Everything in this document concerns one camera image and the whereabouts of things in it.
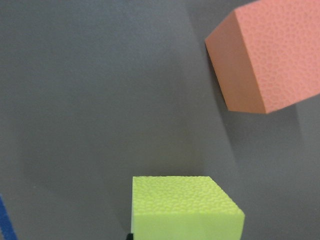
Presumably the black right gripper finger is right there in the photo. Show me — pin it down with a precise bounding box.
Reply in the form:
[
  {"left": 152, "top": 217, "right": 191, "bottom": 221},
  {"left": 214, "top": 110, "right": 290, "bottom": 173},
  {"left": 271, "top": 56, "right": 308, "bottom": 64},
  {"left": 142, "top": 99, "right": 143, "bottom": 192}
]
[{"left": 126, "top": 233, "right": 134, "bottom": 240}]

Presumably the yellow foam block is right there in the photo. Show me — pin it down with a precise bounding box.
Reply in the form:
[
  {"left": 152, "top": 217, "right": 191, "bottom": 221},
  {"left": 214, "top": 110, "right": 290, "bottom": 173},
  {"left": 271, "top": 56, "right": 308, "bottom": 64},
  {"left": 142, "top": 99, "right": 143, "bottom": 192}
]
[{"left": 131, "top": 176, "right": 245, "bottom": 240}]

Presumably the orange foam block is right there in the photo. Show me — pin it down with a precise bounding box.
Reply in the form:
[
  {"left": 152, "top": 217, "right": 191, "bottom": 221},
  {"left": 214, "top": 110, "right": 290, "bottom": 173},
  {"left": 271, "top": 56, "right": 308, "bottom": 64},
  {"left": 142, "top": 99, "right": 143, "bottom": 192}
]
[{"left": 205, "top": 0, "right": 320, "bottom": 114}]

